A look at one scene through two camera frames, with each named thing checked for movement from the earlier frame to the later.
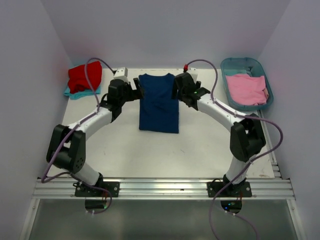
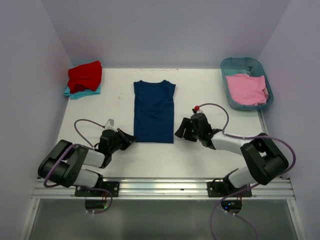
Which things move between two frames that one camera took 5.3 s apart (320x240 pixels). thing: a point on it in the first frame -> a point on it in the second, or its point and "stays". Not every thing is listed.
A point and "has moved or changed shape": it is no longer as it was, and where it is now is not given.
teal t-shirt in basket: (247, 71) stays
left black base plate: (82, 190) stays
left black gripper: (135, 94) -> (127, 139)
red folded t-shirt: (77, 79) stays
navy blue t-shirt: (158, 111) has moved or changed shape
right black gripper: (174, 91) -> (180, 132)
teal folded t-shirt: (81, 93) stays
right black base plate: (242, 189) stays
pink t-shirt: (244, 90) stays
